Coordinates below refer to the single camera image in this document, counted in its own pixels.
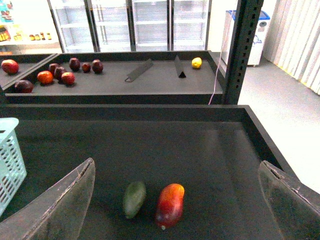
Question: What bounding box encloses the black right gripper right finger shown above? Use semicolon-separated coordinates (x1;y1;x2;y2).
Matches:
258;160;320;240

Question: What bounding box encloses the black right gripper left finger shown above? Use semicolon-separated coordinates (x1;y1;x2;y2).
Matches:
0;158;96;240

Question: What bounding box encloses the light blue plastic basket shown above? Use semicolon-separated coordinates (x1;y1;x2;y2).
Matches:
0;117;27;214

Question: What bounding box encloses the red apple on rear tray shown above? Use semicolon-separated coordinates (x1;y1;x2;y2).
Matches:
61;72;75;86

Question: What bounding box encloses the green avocado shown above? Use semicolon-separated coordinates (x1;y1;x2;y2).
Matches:
122;181;147;219

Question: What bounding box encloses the black front tray table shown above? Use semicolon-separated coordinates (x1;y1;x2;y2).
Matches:
0;104;299;240

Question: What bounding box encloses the black tray table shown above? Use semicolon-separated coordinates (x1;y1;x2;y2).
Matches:
0;53;58;90
0;104;299;240
1;50;224;105

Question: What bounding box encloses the red orange mango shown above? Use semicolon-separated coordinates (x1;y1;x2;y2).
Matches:
155;183;185;230

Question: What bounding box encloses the dark purple fruit front left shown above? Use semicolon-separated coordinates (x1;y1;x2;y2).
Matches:
14;79;34;93

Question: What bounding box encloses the dark purple fruit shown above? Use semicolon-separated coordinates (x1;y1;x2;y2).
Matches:
48;63;67;81
14;79;34;93

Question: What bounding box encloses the orange red round fruit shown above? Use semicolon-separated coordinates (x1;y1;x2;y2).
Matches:
37;70;54;85

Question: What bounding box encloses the dark purple fruit middle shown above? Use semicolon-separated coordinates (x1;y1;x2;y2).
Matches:
48;63;67;81

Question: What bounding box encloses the small dark red fruit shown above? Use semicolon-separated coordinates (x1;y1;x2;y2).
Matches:
82;62;91;73

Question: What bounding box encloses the dark red fruit right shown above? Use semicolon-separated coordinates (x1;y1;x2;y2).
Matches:
92;59;104;74

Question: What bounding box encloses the red mango far left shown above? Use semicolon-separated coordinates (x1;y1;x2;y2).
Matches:
1;59;19;75

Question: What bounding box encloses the black left tray table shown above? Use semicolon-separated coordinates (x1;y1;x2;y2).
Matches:
0;53;58;90

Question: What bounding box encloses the white chest freezer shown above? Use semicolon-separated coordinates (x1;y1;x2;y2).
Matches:
220;9;271;67

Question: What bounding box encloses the black rear tray table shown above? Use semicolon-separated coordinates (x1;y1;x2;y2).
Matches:
1;50;224;105

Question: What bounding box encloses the white vertical curtain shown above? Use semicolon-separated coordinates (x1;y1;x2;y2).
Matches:
263;0;320;94

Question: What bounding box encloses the black triangular divider left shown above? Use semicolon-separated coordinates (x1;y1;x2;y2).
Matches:
124;58;154;83

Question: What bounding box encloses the black triangular divider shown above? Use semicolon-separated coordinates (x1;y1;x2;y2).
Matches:
124;58;154;83
174;55;186;79

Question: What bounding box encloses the yellow lemon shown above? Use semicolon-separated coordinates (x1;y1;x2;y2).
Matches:
191;57;202;70

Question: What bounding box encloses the black triangular divider right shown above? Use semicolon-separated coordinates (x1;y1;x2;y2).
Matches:
174;55;186;79

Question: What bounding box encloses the glass door refrigerator row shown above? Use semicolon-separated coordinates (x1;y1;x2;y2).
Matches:
48;0;212;53

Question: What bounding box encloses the white store shelf with bottles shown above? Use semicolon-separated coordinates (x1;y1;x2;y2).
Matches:
0;0;62;55

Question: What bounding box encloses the pink cable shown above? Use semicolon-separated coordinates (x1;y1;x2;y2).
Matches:
208;9;235;105

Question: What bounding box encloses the black perforated metal post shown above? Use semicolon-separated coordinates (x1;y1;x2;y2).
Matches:
222;0;264;105

